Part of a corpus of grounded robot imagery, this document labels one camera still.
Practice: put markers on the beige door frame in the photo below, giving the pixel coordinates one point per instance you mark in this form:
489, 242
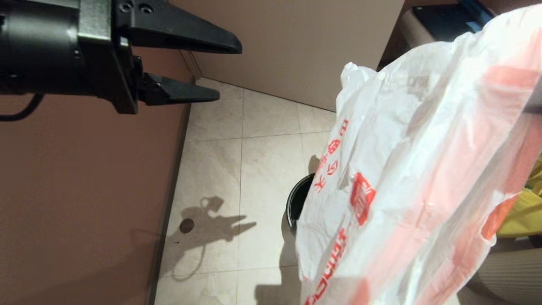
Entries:
190, 65

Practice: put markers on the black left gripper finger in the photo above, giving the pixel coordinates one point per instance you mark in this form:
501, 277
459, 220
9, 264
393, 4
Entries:
178, 91
182, 31

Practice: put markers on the white red-printed plastic bag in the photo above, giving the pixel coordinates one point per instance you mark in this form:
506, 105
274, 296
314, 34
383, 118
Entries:
423, 169

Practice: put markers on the beige door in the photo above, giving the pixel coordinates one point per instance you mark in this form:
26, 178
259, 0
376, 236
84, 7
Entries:
296, 51

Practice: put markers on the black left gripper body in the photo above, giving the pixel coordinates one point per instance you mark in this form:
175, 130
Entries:
108, 55

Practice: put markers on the cream striped bench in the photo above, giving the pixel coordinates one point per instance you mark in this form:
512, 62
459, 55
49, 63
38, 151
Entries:
417, 36

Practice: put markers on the beige striped stool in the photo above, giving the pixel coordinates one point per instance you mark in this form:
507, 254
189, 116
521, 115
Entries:
508, 275

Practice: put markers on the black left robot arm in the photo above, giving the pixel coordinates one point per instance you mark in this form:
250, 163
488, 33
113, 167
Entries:
38, 46

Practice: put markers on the black round trash bin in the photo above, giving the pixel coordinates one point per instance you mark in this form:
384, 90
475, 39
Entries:
298, 203

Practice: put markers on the dark blue laptop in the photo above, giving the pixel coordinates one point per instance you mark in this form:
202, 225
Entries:
449, 19

